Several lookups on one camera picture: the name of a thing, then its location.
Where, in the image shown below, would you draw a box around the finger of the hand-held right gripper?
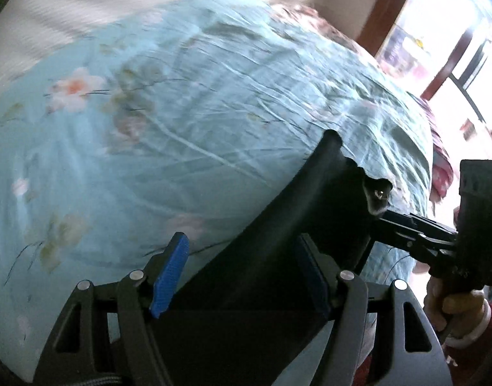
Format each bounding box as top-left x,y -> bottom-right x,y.
379,208 -> 459,240
372,220 -> 445,265

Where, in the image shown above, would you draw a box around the teal floral bed sheet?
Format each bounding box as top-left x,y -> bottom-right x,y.
0,0 -> 435,383

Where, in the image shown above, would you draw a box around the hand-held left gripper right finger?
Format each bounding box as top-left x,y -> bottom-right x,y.
296,234 -> 452,386

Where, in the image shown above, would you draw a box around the brown window frame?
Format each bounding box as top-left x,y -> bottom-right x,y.
356,0 -> 492,133

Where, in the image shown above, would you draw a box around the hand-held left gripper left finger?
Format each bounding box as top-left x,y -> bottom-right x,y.
32,232 -> 190,386

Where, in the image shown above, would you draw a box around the black pants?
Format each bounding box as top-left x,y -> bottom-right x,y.
148,130 -> 393,386

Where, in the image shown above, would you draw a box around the person's right forearm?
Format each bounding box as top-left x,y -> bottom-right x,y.
443,301 -> 492,374

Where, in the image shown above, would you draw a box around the person's right hand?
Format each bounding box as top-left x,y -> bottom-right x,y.
422,277 -> 485,336

